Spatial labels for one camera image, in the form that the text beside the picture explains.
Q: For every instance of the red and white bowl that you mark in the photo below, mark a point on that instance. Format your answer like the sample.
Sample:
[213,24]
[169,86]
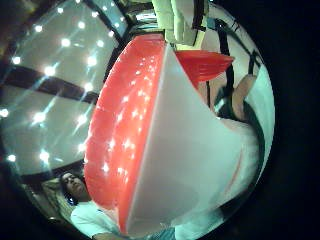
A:
[173,140]

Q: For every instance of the pale cabinet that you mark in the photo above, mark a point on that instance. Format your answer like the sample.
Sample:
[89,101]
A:
[181,20]

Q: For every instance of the the person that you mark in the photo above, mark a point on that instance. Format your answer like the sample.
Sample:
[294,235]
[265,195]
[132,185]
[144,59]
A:
[87,216]

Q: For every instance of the group of ceiling spot lights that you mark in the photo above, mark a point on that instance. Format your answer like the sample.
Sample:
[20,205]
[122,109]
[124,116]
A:
[50,70]

